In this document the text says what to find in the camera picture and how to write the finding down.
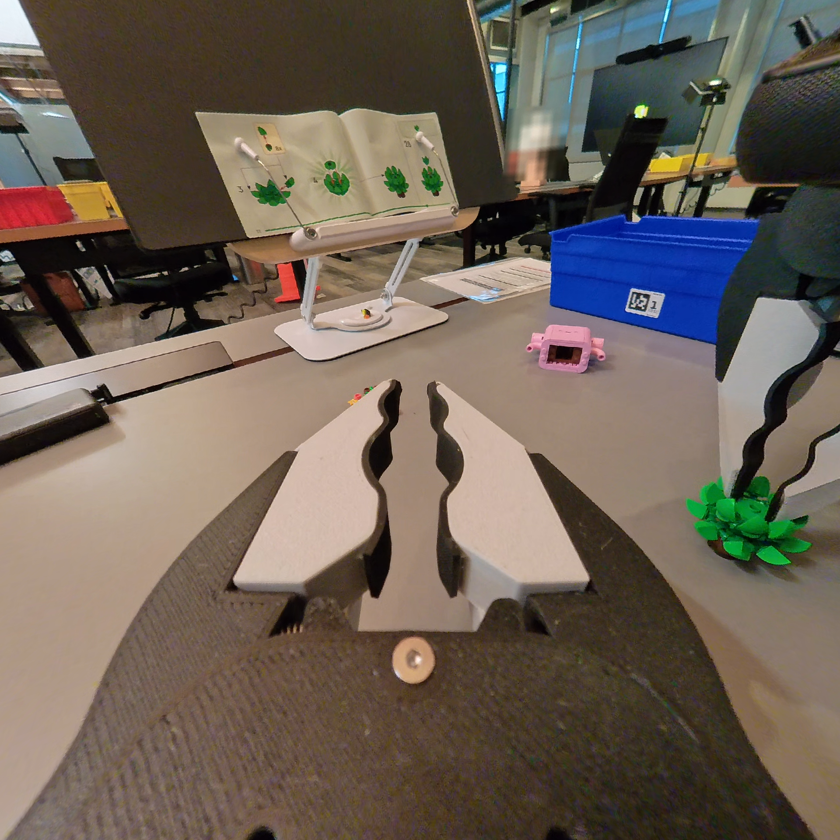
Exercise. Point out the dark grey board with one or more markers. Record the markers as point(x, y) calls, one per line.
point(197, 59)

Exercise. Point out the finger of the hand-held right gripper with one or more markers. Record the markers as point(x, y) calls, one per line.
point(828, 469)
point(741, 394)

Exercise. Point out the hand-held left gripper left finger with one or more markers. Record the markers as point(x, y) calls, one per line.
point(315, 518)

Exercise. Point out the open instruction booklet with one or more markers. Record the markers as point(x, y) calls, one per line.
point(315, 151)

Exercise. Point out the black monitor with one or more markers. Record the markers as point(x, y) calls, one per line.
point(617, 98)

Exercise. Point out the laminated paper sheet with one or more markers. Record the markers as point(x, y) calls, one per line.
point(499, 279)

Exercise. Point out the wooden top office desk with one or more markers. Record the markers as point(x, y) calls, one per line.
point(65, 229)
point(682, 176)

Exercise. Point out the red plastic bin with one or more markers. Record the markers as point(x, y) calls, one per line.
point(33, 207)

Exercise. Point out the black office chair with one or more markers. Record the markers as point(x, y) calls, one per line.
point(170, 282)
point(623, 170)

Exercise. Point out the red orange floor cone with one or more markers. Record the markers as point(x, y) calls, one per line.
point(292, 285)

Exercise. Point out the pink toy brick pot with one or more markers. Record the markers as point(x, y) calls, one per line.
point(564, 334)

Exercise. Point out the tripod with camera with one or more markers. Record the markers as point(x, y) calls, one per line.
point(707, 88)

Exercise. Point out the blue plastic bin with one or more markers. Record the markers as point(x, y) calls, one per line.
point(590, 289)

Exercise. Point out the large green brick leaf rosette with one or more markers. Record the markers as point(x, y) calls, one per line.
point(774, 556)

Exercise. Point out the black power brick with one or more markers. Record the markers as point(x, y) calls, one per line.
point(46, 420)

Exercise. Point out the pile of small flower bricks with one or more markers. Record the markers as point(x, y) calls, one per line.
point(359, 396)

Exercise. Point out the white book stand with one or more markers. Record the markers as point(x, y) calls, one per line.
point(407, 321)

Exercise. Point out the black webcam bar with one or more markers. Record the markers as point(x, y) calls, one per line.
point(656, 51)

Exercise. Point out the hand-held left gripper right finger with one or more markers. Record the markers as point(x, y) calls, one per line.
point(512, 518)

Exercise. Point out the yellow plastic bin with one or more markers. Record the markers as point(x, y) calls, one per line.
point(682, 163)
point(85, 200)

